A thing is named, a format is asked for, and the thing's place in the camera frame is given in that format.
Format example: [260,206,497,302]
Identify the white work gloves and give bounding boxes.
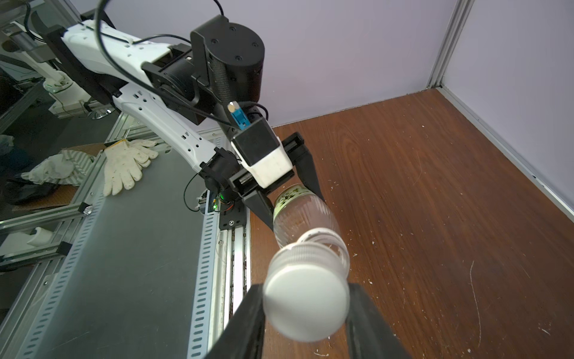
[19,138,160,197]

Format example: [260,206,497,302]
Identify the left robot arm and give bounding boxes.
[43,15,321,226]

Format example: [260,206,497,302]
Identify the white bottle cap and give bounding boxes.
[263,242,350,343]

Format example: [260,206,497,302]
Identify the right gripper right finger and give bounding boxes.
[345,284,410,359]

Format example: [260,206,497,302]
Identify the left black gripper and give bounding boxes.
[199,133,324,231]

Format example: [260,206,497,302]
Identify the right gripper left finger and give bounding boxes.
[205,284,265,359]

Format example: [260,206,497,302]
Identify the green label clear bottle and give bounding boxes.
[273,184,351,273]

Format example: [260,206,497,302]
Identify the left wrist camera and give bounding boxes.
[227,101,293,188]

